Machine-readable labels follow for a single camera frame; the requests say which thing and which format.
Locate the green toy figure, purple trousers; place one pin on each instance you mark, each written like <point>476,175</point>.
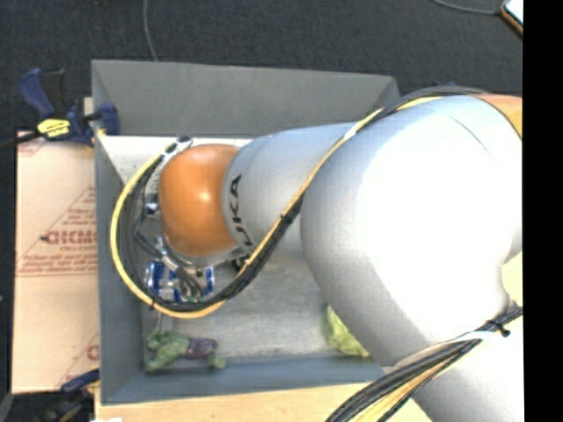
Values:
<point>169,347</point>

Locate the brown cardboard board, red print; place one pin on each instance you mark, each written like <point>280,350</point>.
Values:
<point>53,279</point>

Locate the yellow-green cloth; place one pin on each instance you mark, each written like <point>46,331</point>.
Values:
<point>341,336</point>

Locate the grey metal bin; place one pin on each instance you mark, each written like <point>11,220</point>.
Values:
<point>264,104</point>

